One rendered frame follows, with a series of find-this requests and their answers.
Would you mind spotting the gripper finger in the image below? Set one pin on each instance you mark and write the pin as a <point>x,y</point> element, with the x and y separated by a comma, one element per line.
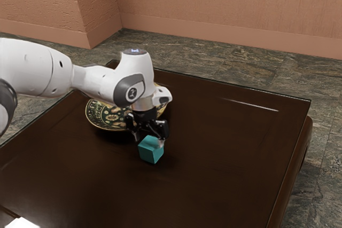
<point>162,139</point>
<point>135,135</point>

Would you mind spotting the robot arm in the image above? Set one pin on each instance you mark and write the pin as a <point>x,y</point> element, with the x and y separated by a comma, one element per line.
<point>88,79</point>

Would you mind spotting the ornate green gold plate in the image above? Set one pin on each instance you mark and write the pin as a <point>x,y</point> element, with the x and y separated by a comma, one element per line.
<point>107,117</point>

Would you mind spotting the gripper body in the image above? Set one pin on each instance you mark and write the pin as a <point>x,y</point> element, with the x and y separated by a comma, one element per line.
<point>143,119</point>

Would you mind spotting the teal cube block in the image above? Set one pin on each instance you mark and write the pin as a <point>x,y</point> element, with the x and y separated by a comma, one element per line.
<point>150,149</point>

